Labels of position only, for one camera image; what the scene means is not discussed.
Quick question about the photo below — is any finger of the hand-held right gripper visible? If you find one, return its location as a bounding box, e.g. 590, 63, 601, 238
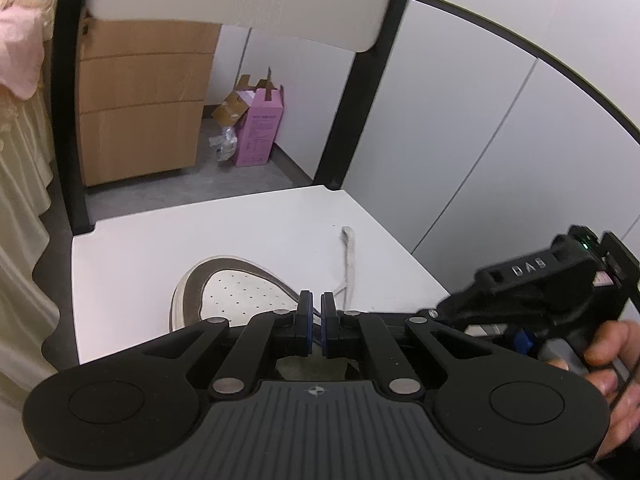
430, 290, 501, 333

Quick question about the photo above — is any pink pastel duvet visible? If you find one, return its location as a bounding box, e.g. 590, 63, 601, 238
0, 5, 48, 101

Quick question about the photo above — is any cream quilted bed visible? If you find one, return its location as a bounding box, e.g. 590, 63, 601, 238
0, 0, 66, 411

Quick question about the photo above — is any white shoelace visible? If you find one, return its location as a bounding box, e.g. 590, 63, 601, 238
330, 226, 358, 311

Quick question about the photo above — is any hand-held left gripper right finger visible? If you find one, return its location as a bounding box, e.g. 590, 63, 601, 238
322, 292, 481, 402

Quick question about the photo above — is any person's right hand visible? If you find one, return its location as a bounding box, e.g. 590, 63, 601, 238
545, 320, 640, 461

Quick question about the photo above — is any crumpled clear plastic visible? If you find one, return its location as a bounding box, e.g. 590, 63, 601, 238
207, 127, 238, 163

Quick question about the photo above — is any white chair with black frame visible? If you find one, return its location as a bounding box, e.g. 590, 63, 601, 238
50, 0, 451, 366

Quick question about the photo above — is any brown cardboard box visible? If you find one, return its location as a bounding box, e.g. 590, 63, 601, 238
212, 74, 278, 126

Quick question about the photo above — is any wooden nightstand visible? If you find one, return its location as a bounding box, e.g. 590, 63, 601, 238
77, 10, 222, 188

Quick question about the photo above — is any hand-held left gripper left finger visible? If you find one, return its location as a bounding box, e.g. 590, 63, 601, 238
144, 290, 316, 401

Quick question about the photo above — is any pink carton box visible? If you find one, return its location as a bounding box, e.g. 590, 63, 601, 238
231, 87, 287, 168

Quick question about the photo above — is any white and brown sneaker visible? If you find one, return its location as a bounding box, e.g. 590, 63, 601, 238
169, 256, 363, 383

